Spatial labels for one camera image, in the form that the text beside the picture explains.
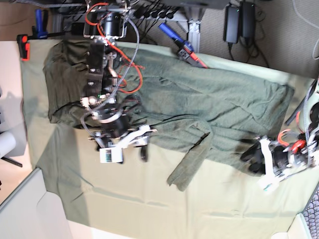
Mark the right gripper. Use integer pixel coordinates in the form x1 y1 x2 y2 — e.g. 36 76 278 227
88 114 157 162

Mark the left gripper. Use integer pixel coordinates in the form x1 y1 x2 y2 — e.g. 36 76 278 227
240 135 314 179

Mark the green T-shirt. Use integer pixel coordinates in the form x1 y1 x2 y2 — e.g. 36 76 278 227
43 41 295 191

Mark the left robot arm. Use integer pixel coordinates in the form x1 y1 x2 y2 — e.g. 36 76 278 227
240 80 319 184

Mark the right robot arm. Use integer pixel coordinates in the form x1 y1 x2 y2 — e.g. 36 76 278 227
80 0 154 164

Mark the blue orange bar clamp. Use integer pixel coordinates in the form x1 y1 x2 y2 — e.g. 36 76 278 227
158 23 208 69

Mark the white foam board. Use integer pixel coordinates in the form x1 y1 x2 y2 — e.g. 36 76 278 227
0 169 72 239

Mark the white paper roll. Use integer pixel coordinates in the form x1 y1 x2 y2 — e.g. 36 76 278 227
0 131 16 158

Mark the black power brick left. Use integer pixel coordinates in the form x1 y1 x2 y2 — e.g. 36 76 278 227
223 5 240 44

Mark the black power brick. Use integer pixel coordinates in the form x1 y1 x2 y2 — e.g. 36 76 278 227
223 5 240 44
240 1 256 38

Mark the white power strip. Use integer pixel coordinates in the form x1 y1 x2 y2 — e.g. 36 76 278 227
129 7 187 21

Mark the black power brick right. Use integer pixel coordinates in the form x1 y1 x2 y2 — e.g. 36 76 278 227
240 1 256 38

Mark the red black corner clamp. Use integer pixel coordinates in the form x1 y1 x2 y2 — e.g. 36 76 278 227
16 34 30 61

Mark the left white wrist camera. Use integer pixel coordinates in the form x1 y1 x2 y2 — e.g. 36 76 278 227
258 175 280 194

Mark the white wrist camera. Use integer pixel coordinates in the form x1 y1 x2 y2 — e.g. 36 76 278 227
99 147 124 164
258 175 280 194

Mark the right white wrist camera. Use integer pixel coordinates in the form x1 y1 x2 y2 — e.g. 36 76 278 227
99 147 124 164

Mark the aluminium frame leg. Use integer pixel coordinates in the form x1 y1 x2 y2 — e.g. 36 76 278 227
181 0 206 53

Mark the blue clamp handle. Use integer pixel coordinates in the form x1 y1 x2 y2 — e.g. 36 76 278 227
32 9 48 39

